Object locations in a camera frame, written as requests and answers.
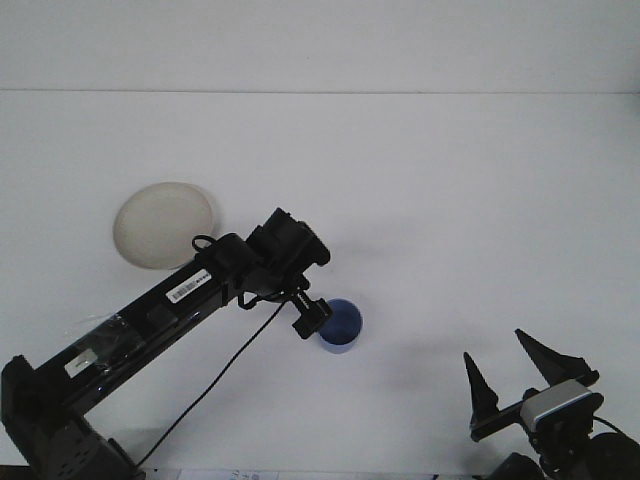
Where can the pale blue cup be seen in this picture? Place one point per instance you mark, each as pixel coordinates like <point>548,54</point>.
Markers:
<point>345,325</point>

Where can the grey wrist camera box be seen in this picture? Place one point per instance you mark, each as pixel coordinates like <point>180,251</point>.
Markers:
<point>560,402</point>

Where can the pale round plate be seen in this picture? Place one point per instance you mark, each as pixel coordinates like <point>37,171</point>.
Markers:
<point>150,220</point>

